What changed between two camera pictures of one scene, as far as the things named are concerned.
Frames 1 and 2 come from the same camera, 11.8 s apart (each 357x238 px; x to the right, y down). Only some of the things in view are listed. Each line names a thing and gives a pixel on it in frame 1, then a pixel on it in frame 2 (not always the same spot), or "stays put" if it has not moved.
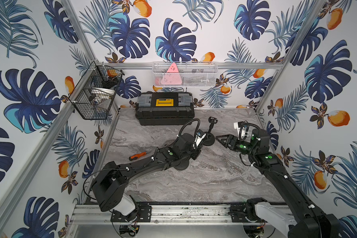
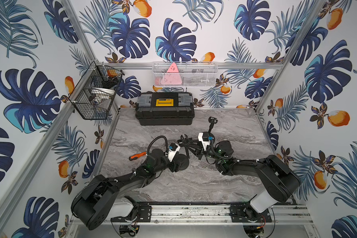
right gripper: x=229 y=138 -> x=204 y=149
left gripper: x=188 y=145 -> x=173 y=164
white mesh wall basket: x=191 y=74 stays put
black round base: x=209 y=139 stays put
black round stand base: x=183 y=164 stays put
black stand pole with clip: x=213 y=121 stays put
